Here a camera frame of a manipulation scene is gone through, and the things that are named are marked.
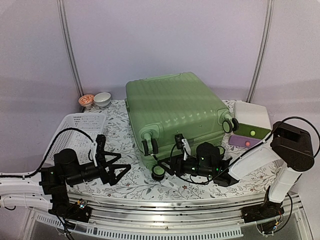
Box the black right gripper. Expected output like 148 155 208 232
157 154 215 178

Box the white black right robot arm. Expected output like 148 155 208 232
152 120 317 223

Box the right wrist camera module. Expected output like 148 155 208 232
174 133 191 161

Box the aluminium front rail frame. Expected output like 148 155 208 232
22 192 314 240

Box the floral patterned table cloth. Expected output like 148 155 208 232
67 100 279 202

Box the green hard-shell suitcase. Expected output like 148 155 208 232
125 72 239 181

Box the white green purple drawer box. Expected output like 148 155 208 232
228 101 272 149

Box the right aluminium wall post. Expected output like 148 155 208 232
245 0 274 103

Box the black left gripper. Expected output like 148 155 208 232
66 151 131 187

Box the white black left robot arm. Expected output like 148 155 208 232
0 148 131 222

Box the white ceramic bowl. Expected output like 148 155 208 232
93 92 112 108

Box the left aluminium wall post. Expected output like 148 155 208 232
56 0 84 97

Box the red patterned ceramic bowl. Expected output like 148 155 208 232
78 94 94 109

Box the white perforated plastic basket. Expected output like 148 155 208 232
44 113 107 167

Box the aluminium wall post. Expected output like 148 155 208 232
245 0 274 103
56 0 84 97

